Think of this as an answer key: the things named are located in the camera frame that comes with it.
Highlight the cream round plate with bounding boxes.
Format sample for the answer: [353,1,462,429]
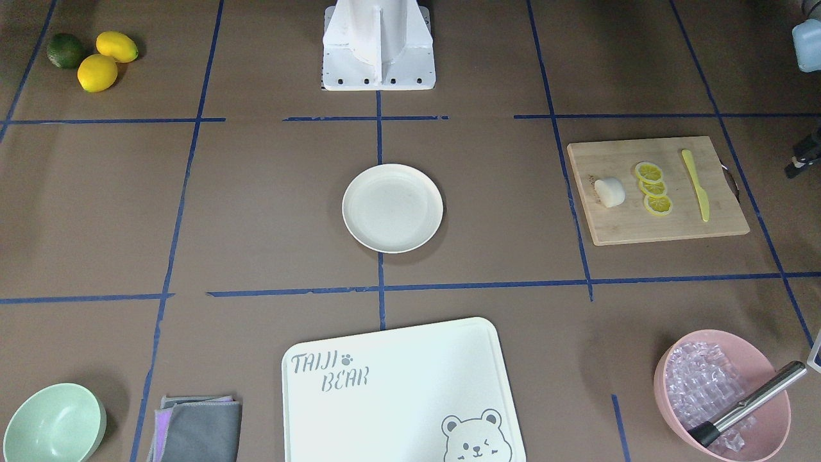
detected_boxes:
[341,164,444,254]

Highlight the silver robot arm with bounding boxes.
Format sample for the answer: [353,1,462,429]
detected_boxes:
[784,1,820,179]

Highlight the yellow lemon near arm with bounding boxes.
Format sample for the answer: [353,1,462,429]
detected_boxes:
[76,55,119,93]

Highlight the white bear tray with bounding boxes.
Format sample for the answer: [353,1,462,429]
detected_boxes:
[282,318,526,461]

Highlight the yellow plastic knife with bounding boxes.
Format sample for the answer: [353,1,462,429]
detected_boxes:
[681,149,711,223]

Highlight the lemon slice bottom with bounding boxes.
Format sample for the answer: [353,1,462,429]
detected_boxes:
[644,195,673,216]

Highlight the lemon slice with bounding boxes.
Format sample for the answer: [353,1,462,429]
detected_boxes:
[638,180,668,198]
[633,161,664,184]
[644,195,673,216]

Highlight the lemon slice middle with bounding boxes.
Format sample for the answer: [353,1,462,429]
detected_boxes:
[638,180,668,198]

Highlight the lemon slice top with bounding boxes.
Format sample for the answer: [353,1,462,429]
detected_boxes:
[633,161,664,184]

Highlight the wooden cutting board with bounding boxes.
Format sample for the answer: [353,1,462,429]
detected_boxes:
[567,135,750,246]

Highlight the pink bowl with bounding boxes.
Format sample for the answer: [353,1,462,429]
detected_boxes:
[654,329,806,461]

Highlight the clear ice cubes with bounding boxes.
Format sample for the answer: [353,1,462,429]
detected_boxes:
[664,340,751,430]

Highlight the folded grey cloth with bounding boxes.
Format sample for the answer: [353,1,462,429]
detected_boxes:
[146,395,242,461]

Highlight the yellow lemon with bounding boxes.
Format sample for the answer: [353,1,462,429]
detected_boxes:
[95,30,140,64]

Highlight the green lime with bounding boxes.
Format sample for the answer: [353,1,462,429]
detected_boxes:
[46,33,86,69]

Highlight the mint green bowl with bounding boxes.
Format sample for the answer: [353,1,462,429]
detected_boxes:
[3,383,106,461]

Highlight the metal board handle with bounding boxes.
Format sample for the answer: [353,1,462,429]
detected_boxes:
[721,164,741,203]

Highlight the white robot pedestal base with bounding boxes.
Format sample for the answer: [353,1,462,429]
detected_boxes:
[321,1,437,91]

